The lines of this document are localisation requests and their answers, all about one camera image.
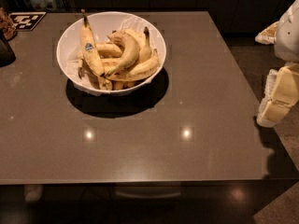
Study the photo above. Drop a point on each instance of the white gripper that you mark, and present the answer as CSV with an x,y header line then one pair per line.
x,y
288,34

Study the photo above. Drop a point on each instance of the curved yellow banana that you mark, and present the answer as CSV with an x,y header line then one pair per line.
x,y
130,51

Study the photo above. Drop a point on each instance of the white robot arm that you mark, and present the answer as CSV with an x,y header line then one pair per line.
x,y
286,41

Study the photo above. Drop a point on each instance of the long banana at bowl front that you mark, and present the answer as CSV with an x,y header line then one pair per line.
x,y
139,71

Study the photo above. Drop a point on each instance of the small banana at bowl bottom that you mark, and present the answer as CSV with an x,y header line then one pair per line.
x,y
105,84

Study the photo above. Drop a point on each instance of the banana lying behind sticker banana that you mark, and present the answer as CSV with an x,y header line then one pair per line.
x,y
101,50

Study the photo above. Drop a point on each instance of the white bowl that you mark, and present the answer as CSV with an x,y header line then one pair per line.
x,y
104,24

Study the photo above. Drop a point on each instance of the banana with blue sticker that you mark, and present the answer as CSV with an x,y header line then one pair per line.
x,y
85,37

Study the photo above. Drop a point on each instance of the black white marker tag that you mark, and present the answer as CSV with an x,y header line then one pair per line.
x,y
26,21

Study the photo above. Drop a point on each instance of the dark round object at left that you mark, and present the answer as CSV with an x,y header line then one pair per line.
x,y
7,55

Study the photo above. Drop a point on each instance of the patterned jar at left edge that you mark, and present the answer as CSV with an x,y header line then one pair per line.
x,y
6,25

